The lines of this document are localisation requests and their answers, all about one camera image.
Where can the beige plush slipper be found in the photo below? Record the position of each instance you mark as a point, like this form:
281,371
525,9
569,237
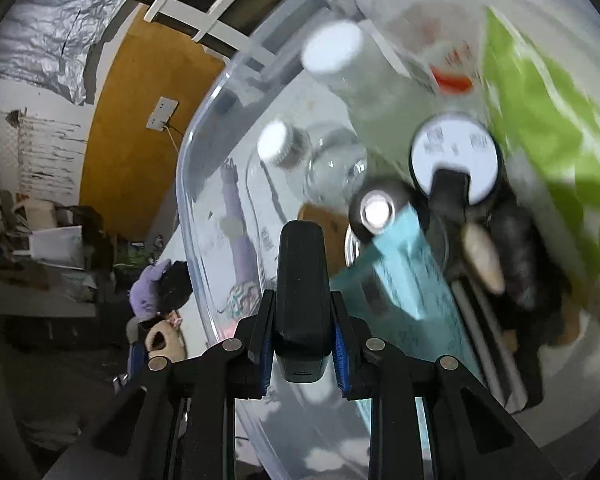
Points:
165,340

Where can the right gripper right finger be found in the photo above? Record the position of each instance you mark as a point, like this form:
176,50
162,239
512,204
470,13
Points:
471,436

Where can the teal paper box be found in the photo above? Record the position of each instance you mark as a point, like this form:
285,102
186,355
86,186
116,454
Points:
397,288

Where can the purple plush toy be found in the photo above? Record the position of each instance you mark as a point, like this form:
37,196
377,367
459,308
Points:
144,296

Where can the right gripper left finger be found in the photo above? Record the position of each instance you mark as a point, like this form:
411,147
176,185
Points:
177,420

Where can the patterned fabric ball toy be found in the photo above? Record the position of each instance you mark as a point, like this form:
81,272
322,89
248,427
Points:
244,296

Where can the clear bottle white cap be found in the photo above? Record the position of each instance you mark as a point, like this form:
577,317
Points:
323,165

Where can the white wall socket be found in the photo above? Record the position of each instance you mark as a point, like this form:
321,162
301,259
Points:
160,116

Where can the black jar white lid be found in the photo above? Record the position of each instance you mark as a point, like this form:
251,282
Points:
454,141

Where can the clear plastic storage bin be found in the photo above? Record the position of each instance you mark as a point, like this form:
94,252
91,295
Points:
381,72

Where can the green plastic bag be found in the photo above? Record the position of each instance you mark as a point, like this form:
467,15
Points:
549,130

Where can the black cloth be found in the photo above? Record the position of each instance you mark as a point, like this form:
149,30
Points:
174,287

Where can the black rectangular device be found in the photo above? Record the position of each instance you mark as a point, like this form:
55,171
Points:
303,311

